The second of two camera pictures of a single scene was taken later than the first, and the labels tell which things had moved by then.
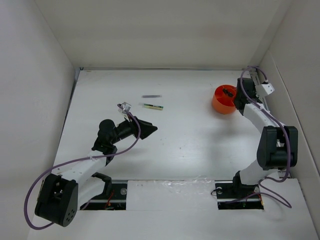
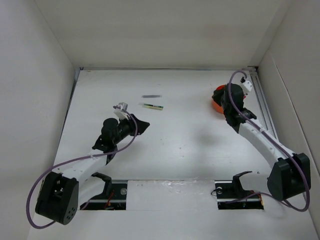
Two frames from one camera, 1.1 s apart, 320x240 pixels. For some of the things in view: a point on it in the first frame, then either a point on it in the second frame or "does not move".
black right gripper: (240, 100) to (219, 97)
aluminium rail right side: (260, 95) does not move
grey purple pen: (150, 96) does not move
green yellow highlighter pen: (153, 106) does not move
